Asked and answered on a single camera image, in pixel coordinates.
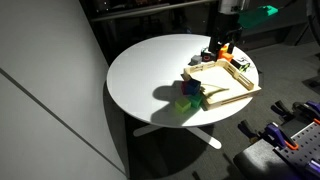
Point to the black cube with red mark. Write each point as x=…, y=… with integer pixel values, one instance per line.
x=206, y=56

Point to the pink block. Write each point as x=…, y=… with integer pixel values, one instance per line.
x=183, y=88

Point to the purple spring clamp orange tip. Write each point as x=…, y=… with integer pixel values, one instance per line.
x=300, y=110
x=278, y=135

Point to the blue block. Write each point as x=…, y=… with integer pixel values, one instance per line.
x=194, y=86

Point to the lime green block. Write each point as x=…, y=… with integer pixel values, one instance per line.
x=182, y=104

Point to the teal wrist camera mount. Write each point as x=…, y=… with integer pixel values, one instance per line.
x=256, y=16

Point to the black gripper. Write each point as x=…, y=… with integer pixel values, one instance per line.
x=226, y=26

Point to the white printed cube checkered side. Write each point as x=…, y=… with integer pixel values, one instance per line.
x=238, y=64

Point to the gray metal shelf rail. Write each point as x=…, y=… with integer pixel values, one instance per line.
x=150, y=9

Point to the dark green block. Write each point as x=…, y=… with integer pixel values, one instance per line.
x=196, y=101

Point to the dark perforated pegboard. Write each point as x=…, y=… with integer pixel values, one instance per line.
x=303, y=146

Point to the orange block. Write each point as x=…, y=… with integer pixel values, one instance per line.
x=222, y=50

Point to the light wooden tray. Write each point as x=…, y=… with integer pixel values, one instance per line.
x=226, y=85

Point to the gray block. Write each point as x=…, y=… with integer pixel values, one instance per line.
x=196, y=60

